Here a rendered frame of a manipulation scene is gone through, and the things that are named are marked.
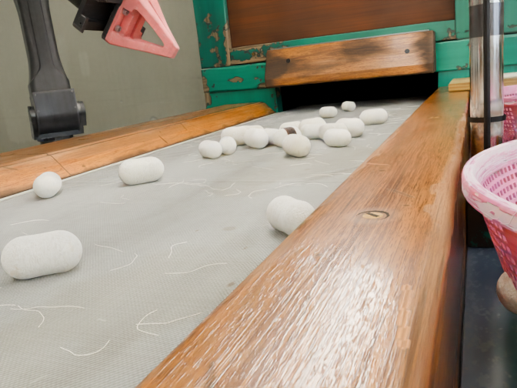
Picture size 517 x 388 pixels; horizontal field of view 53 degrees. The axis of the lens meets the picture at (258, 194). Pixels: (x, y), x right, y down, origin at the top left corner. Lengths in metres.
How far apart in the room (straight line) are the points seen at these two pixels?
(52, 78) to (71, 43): 1.61
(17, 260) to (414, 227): 0.17
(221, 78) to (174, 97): 1.17
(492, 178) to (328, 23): 0.77
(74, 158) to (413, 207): 0.42
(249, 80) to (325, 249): 0.91
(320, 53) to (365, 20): 0.10
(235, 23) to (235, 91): 0.13
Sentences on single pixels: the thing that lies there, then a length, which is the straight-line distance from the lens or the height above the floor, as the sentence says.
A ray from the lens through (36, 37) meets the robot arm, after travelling 0.96.
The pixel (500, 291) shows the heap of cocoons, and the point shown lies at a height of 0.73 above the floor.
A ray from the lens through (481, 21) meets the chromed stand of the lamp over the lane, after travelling 0.42.
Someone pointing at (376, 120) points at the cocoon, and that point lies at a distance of 0.69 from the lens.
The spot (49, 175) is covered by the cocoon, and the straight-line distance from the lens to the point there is 0.45.
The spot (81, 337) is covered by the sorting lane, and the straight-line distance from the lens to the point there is 0.19.
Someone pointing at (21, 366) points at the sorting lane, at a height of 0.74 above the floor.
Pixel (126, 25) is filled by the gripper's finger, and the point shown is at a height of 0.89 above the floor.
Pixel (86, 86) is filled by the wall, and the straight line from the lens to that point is 2.52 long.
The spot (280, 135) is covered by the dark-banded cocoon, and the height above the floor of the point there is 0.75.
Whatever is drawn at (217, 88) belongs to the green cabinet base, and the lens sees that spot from 1.10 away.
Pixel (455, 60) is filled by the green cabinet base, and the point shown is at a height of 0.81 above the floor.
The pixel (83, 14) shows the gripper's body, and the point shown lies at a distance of 0.63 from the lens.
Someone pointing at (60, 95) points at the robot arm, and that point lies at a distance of 0.94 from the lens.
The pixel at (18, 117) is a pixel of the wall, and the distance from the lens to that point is 2.83.
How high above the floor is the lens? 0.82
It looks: 13 degrees down
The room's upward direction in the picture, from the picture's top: 6 degrees counter-clockwise
